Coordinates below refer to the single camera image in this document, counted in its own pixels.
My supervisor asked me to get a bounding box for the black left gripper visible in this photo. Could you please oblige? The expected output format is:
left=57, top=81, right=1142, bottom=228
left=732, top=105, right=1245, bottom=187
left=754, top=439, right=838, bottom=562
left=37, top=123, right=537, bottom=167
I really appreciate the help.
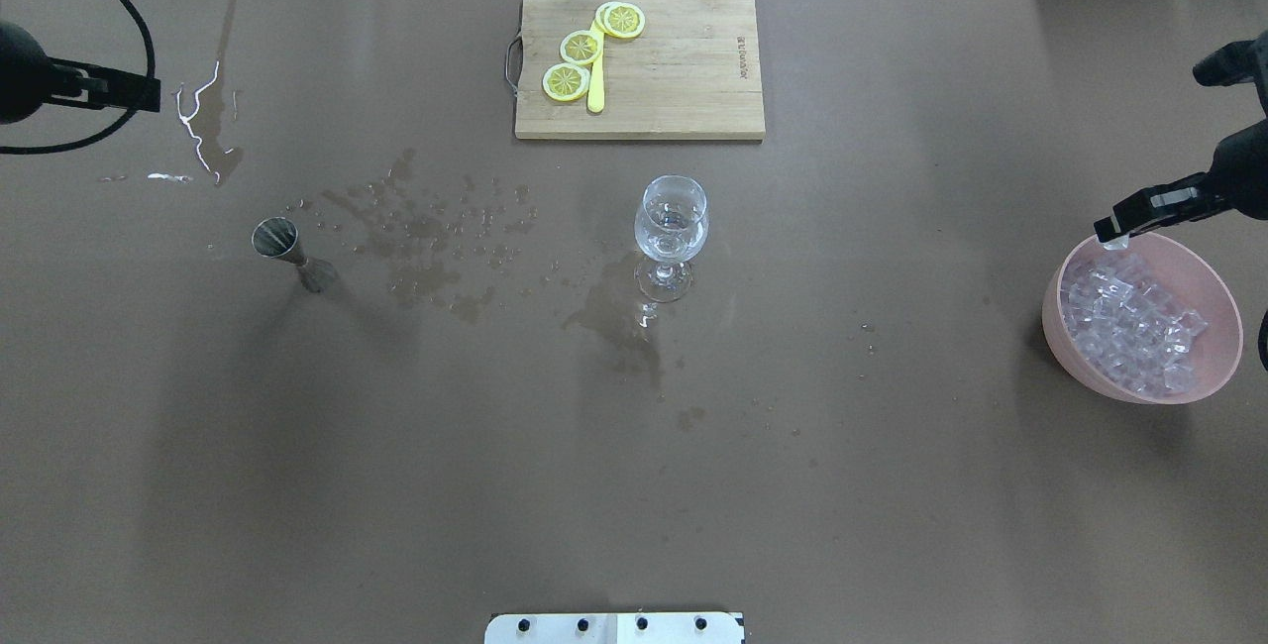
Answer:
left=1, top=22, right=161, bottom=126

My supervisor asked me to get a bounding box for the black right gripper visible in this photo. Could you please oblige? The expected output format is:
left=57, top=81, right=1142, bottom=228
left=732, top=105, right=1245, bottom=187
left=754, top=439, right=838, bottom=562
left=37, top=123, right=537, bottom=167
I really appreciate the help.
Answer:
left=1093, top=119, right=1267, bottom=243

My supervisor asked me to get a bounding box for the clear ice cube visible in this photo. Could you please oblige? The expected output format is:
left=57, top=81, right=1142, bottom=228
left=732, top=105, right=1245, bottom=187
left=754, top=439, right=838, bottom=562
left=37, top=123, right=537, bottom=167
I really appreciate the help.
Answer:
left=1101, top=235, right=1131, bottom=252

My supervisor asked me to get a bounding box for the steel jigger measuring cup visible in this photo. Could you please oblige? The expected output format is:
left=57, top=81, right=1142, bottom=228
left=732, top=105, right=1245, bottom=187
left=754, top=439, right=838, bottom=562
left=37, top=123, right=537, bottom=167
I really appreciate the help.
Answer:
left=250, top=216, right=337, bottom=293

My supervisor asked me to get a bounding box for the pink bowl of ice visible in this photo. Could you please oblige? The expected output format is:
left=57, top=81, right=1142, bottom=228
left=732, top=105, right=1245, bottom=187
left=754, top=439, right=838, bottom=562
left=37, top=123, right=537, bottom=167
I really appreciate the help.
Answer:
left=1040, top=235, right=1245, bottom=404

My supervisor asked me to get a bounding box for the clear wine glass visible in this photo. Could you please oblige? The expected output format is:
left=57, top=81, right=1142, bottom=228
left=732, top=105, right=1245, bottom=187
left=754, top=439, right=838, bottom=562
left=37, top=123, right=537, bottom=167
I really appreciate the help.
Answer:
left=634, top=174, right=709, bottom=302

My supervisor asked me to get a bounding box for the yellow lemon slice far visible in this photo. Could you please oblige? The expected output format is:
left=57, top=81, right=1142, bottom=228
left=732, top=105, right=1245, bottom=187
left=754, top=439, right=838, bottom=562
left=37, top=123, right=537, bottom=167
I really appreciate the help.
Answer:
left=541, top=62, right=590, bottom=103

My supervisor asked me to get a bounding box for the yellow lemon slice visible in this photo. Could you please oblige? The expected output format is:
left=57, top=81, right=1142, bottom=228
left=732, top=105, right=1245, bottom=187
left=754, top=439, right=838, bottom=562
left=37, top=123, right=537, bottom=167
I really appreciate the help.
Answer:
left=593, top=0, right=647, bottom=41
left=559, top=29, right=605, bottom=67
left=541, top=62, right=590, bottom=103

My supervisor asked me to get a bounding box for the yellow lemon slice middle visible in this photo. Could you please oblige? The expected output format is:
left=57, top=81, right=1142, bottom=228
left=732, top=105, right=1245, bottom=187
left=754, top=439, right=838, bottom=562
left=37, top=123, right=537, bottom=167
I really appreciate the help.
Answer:
left=559, top=29, right=605, bottom=67

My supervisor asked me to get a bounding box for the bamboo cutting board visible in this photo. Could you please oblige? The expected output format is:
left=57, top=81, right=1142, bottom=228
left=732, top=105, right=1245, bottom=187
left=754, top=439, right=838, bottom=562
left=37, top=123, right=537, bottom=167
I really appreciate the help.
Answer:
left=514, top=0, right=767, bottom=142

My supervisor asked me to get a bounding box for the yellow lemon slice near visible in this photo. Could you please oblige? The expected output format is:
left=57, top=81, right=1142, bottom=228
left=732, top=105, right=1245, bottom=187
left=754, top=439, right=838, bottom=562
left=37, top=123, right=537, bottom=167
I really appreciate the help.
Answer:
left=593, top=0, right=647, bottom=41

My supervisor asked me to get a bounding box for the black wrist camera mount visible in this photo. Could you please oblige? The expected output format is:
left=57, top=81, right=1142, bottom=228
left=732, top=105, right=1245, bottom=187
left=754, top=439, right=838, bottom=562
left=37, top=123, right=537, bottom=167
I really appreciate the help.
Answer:
left=1192, top=30, right=1267, bottom=113

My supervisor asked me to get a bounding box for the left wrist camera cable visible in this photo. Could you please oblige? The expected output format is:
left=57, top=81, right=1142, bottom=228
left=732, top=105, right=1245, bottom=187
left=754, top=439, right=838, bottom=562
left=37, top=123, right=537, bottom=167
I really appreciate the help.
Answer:
left=0, top=0, right=159, bottom=156

